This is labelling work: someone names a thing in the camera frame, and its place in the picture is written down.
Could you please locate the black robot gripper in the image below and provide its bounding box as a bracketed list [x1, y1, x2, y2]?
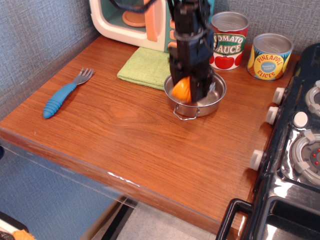
[168, 27, 215, 103]

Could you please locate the orange toy half fruit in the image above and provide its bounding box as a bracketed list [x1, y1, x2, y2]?
[171, 76, 192, 103]

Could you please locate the green folded towel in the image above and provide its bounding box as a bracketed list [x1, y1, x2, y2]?
[117, 47, 170, 90]

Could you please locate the small steel pot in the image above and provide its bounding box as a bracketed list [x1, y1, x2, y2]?
[164, 73, 227, 121]

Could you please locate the teal toy microwave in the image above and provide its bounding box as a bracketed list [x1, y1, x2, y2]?
[89, 0, 215, 52]

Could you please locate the tomato sauce toy can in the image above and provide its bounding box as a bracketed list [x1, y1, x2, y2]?
[210, 11, 249, 70]

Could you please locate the orange microwave turntable plate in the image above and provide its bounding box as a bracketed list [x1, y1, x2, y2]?
[122, 11, 146, 28]

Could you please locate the pineapple slices toy can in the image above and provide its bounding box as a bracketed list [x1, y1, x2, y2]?
[247, 33, 294, 81]

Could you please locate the white stove knob middle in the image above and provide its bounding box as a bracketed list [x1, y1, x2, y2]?
[265, 106, 279, 125]

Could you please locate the white stove knob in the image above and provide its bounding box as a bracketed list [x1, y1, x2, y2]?
[249, 149, 264, 171]
[265, 106, 279, 125]
[272, 87, 286, 105]

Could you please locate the white stove knob rear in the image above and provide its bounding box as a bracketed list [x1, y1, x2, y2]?
[272, 87, 286, 105]

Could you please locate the white stove knob front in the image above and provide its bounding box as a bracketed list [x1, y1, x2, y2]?
[249, 149, 264, 171]

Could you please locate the white round stove button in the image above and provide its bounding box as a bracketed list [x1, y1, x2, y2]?
[293, 111, 308, 128]

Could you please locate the grey rear stove burner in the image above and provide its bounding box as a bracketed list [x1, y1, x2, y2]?
[305, 80, 320, 117]

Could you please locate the grey stove burner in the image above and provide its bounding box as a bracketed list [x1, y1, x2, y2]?
[290, 129, 320, 186]
[305, 80, 320, 117]

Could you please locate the grey front stove burner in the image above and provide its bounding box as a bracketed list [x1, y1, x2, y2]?
[290, 129, 320, 186]

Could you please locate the black toy stove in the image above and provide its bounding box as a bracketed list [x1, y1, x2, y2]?
[216, 42, 320, 240]

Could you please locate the orange fuzzy object corner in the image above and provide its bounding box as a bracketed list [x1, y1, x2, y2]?
[12, 229, 36, 240]

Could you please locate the blue handled toy fork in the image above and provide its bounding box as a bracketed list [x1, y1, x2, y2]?
[43, 67, 94, 119]

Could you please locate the black oven door handle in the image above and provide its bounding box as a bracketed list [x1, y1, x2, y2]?
[216, 198, 254, 240]

